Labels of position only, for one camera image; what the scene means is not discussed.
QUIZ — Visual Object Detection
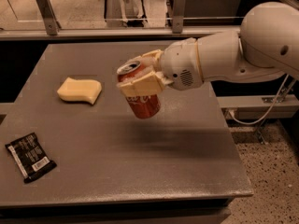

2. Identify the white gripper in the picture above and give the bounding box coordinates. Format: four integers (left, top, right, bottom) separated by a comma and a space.
118, 38, 203, 97

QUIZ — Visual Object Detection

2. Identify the left metal railing bracket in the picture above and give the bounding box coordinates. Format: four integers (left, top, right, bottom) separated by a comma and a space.
36, 0, 60, 35

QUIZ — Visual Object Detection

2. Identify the black snack bar wrapper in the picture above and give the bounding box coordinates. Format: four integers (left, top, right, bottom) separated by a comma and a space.
6, 133, 57, 184

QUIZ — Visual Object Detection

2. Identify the yellow sponge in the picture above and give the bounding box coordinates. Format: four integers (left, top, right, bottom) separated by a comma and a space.
57, 77, 102, 105

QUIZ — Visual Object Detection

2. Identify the right metal railing bracket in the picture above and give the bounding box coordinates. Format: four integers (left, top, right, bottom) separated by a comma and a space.
172, 0, 186, 34

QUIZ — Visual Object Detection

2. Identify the metal railing bracket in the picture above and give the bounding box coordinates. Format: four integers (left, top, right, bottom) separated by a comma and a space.
36, 0, 60, 35
172, 0, 186, 34

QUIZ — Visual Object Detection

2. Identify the glass railing panel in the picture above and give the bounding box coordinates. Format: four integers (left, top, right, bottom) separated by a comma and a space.
0, 0, 241, 30

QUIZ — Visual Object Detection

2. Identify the white cable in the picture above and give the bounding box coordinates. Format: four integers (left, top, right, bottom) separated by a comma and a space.
228, 73, 291, 126

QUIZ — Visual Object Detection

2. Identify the red coke can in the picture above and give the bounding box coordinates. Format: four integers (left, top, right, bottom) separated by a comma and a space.
117, 61, 160, 119

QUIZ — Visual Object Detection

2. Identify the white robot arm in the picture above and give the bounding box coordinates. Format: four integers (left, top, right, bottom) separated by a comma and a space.
118, 2, 299, 97

